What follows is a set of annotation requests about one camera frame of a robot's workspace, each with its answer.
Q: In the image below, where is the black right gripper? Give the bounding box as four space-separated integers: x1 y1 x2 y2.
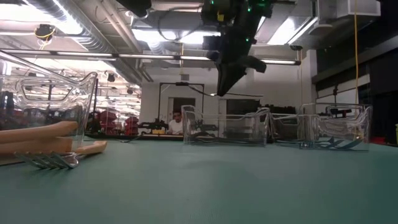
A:
214 30 268 97

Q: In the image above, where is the dark cabinet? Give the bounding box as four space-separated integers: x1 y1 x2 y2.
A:
225 98 261 139

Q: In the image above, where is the clear plastic bin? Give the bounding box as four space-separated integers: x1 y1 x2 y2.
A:
182 105 271 146
0 49 98 156
269 102 373 152

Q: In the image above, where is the long ceiling light bar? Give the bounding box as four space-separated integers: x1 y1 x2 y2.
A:
0 48 302 66

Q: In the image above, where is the person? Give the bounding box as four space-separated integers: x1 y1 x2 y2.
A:
167 110 185 135

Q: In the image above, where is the red tool cabinet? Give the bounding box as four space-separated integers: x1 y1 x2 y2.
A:
95 109 118 133
124 115 140 135

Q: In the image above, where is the green table mat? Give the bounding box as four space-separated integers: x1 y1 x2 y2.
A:
0 136 398 224

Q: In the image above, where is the white ceiling unit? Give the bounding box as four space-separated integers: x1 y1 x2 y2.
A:
335 0 382 19

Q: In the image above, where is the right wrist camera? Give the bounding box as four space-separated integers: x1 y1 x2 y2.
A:
201 35 221 62

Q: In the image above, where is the round metal ceiling duct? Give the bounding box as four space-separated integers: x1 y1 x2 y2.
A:
23 0 146 85

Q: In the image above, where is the yellow black cable reel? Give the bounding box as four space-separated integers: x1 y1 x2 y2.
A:
34 23 57 42

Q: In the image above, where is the orange hanging cable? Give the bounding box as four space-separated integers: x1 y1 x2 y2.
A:
353 0 359 105

